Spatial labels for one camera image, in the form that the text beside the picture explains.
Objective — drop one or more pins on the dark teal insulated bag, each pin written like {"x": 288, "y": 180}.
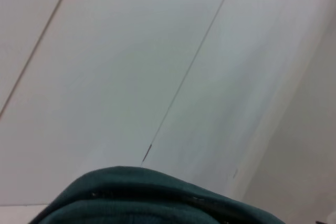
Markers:
{"x": 144, "y": 203}

